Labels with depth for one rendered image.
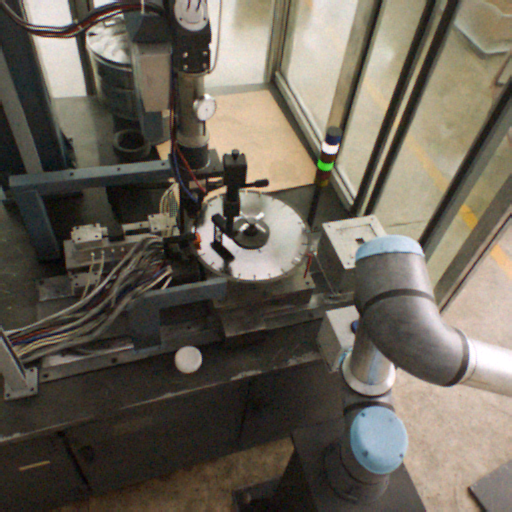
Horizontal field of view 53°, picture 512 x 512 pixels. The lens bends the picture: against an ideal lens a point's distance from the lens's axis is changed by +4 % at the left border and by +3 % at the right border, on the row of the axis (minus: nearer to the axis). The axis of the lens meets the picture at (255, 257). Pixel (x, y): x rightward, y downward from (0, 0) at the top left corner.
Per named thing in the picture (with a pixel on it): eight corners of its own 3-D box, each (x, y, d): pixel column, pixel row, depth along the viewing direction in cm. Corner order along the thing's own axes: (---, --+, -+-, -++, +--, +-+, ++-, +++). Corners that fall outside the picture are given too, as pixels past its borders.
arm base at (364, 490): (398, 493, 121) (412, 481, 113) (339, 512, 117) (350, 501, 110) (369, 429, 130) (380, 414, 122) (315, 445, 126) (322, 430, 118)
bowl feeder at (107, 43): (176, 103, 210) (171, 13, 182) (192, 151, 192) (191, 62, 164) (98, 109, 202) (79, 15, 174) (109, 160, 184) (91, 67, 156)
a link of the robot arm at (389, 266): (340, 427, 120) (366, 295, 78) (334, 368, 129) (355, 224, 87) (392, 428, 119) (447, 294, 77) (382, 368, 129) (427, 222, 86)
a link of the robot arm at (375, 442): (342, 482, 112) (358, 462, 101) (336, 420, 120) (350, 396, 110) (397, 486, 113) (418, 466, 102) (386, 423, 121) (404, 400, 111)
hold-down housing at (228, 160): (240, 206, 131) (246, 144, 115) (242, 220, 128) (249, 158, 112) (219, 206, 130) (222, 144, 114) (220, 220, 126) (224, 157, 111)
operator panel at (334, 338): (400, 320, 152) (417, 292, 140) (418, 352, 146) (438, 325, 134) (314, 339, 145) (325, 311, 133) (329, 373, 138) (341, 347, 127)
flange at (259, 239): (271, 248, 138) (272, 242, 137) (231, 247, 137) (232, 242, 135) (267, 219, 145) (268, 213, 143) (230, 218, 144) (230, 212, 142)
